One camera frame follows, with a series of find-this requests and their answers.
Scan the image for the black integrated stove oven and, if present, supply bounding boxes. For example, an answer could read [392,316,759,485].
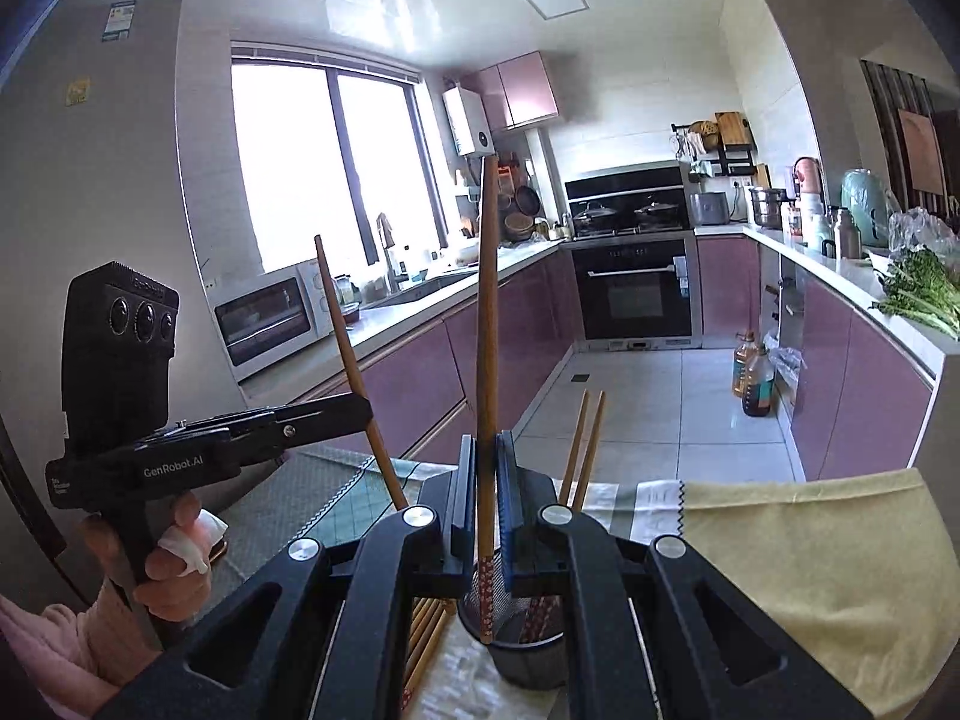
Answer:
[562,160,704,351]

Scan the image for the chopsticks lying on table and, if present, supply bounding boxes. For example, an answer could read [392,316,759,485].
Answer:
[409,600,458,700]

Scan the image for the steel thermos flask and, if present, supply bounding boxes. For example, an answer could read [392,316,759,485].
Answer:
[831,205,865,260]

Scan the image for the black wok with lid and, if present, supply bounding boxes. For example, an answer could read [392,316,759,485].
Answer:
[634,197,681,228]
[572,200,620,232]

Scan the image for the black mesh chopstick holder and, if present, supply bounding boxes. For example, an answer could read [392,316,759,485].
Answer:
[457,583,572,689]

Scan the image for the white water heater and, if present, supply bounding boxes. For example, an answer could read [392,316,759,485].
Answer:
[442,85,496,158]

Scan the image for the white toaster oven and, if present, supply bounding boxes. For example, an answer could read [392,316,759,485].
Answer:
[213,261,336,385]

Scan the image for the pink wall cabinet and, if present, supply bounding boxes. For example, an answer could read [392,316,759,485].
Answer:
[478,51,561,133]

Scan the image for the green leafy vegetables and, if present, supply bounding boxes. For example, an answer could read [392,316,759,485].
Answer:
[870,246,960,340]

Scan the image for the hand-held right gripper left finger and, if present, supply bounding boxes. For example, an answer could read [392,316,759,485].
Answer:
[97,431,481,720]

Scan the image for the cooking oil bottle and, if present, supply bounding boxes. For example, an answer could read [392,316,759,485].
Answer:
[731,328,758,398]
[741,343,776,418]

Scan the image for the silver rice cooker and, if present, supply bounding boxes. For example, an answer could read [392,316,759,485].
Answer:
[689,191,732,227]

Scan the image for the steel stock pot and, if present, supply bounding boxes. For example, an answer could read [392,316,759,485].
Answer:
[749,187,790,230]

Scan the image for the white printed table cloth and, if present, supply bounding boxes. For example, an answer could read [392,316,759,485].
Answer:
[401,476,687,720]

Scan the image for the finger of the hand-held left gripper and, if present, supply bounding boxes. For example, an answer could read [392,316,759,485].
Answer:
[169,394,374,460]

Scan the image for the green air fryer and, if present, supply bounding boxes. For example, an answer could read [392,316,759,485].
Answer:
[840,168,902,250]

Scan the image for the striped door curtain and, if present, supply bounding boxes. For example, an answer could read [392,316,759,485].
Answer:
[859,58,960,215]

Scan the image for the pink kettle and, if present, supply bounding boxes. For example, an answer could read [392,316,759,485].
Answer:
[792,156,826,197]

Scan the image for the green checked tablecloth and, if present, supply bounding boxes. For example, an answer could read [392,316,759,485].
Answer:
[214,444,455,586]

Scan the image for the yellow cloth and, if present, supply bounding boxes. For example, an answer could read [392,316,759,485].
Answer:
[679,467,960,720]

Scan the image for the clear plastic bag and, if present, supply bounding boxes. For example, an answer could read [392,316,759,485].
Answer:
[888,206,960,260]

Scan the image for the kitchen window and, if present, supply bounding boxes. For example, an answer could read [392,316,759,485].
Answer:
[229,41,451,275]

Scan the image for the person's left hand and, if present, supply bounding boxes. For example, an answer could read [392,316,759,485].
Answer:
[81,491,230,625]

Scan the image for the pink base cabinets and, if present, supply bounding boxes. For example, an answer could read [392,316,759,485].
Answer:
[289,232,938,482]

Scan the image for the person's left forearm pink sleeve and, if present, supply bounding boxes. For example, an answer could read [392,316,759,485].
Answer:
[0,577,162,720]

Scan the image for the grey refrigerator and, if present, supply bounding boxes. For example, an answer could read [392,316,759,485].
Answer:
[0,0,263,616]

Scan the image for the steel sink faucet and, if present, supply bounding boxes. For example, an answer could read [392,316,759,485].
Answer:
[373,212,402,295]

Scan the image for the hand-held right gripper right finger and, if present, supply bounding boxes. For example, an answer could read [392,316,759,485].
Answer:
[495,430,875,720]

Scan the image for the black wall rack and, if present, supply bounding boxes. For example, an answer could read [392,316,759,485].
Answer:
[670,111,760,179]

